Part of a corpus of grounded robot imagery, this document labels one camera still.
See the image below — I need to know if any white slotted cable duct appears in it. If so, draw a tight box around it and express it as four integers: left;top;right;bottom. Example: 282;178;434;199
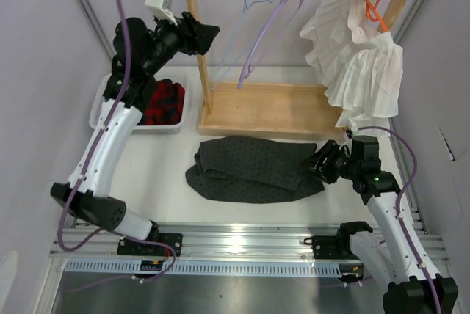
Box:
65;258;341;278

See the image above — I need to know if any red plaid garment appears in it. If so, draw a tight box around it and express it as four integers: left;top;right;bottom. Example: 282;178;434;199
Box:
139;78;185;126

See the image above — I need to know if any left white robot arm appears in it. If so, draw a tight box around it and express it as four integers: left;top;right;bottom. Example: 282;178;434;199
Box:
51;12;220;255

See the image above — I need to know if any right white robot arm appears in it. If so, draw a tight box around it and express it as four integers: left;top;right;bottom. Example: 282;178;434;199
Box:
300;136;458;313

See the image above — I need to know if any purple plastic hanger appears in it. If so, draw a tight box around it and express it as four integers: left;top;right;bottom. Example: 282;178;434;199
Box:
237;0;305;90

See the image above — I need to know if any white plastic basket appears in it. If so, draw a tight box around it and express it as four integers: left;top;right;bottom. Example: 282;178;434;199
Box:
89;73;192;134

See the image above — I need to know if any white ruffled garment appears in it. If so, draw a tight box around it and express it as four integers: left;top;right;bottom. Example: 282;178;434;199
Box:
300;0;403;137

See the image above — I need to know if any orange plastic hanger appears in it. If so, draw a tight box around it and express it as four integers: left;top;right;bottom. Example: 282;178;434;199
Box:
363;0;389;32

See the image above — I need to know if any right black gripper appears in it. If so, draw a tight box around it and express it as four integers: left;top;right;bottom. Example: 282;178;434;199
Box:
298;139;360;185

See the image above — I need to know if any wooden clothes rack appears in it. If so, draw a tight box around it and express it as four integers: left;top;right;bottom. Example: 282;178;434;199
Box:
186;0;407;140

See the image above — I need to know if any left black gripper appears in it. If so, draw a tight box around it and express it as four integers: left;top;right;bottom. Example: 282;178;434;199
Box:
142;9;220;75

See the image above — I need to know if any dark grey dotted skirt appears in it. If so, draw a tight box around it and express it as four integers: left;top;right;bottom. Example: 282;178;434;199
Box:
185;136;325;204

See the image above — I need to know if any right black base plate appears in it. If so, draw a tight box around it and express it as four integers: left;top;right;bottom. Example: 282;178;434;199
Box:
303;235;358;260

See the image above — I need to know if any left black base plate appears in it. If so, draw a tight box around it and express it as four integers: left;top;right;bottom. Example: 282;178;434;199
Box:
117;233;183;257

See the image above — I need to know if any aluminium mounting rail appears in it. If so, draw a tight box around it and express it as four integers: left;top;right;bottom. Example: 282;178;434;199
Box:
63;223;450;264

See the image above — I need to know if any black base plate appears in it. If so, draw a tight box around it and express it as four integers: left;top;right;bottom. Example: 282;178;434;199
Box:
303;235;358;260
117;233;183;257

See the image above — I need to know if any light blue wire hanger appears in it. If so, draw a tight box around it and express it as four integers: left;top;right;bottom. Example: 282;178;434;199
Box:
211;0;283;91

